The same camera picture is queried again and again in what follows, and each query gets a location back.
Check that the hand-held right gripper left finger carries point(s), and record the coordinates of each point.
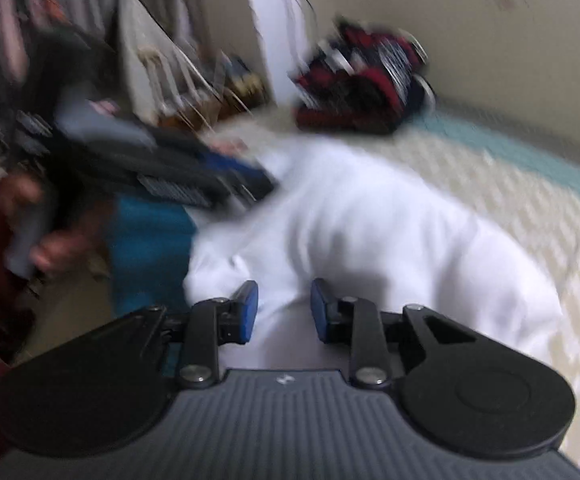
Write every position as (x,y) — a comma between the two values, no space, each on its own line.
(248,310)

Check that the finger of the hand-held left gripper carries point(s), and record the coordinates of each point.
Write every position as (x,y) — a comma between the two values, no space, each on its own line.
(250,177)

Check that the person's left hand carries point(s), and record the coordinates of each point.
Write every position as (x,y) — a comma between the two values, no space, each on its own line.
(62,250)

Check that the dark navy garment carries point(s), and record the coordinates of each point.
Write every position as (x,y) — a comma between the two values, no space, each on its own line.
(424,92)

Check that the patterned bed sheet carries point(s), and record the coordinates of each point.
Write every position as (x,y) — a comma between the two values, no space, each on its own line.
(510,180)

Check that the white leaning board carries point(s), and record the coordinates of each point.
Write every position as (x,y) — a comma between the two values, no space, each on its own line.
(144,55)

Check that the white printed t-shirt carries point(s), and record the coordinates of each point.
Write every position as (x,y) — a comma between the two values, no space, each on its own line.
(370,245)

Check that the hanging clothes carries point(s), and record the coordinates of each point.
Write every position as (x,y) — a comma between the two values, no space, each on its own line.
(34,35)

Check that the black red patterned sweater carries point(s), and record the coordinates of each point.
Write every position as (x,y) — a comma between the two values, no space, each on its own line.
(360,85)

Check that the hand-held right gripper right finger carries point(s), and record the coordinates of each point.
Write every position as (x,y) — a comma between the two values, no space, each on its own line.
(322,316)

